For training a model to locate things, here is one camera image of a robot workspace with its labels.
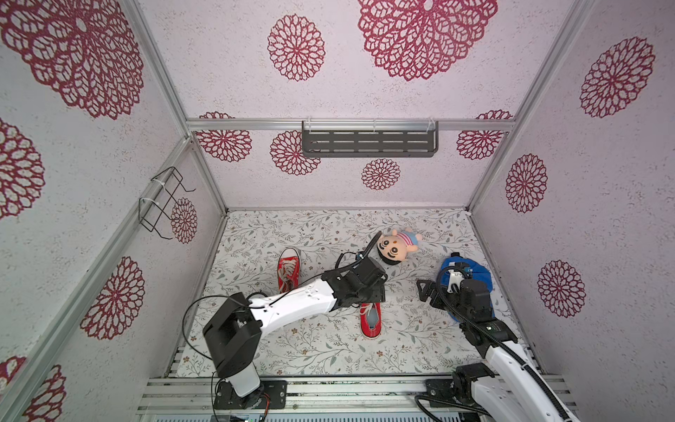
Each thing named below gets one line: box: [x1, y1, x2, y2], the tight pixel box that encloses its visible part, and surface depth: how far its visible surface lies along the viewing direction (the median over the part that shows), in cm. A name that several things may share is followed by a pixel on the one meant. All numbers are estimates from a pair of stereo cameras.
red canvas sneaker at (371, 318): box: [358, 302, 383, 340], surface depth 85 cm
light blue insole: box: [367, 307, 378, 329], surface depth 85 cm
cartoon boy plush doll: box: [377, 226, 423, 266], surface depth 101 cm
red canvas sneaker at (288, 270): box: [276, 247, 301, 294], surface depth 99 cm
